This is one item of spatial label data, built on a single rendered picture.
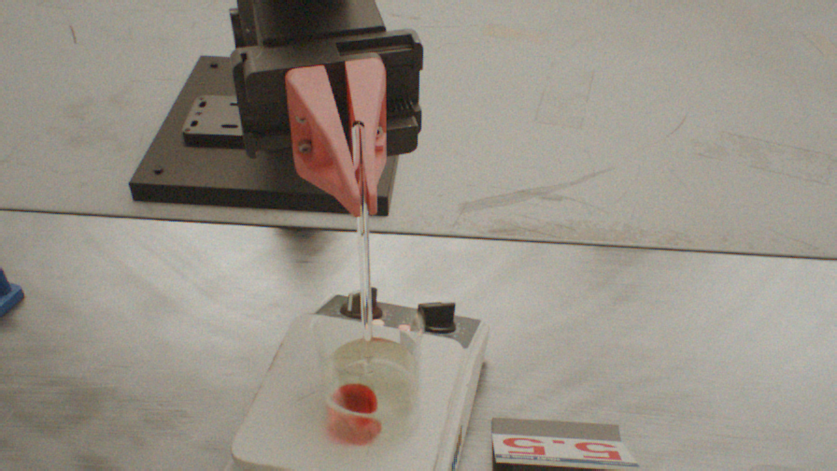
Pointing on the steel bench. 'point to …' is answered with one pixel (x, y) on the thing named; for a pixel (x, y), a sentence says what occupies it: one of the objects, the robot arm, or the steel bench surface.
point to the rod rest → (8, 293)
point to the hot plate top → (453, 362)
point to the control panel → (464, 330)
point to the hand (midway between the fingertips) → (361, 195)
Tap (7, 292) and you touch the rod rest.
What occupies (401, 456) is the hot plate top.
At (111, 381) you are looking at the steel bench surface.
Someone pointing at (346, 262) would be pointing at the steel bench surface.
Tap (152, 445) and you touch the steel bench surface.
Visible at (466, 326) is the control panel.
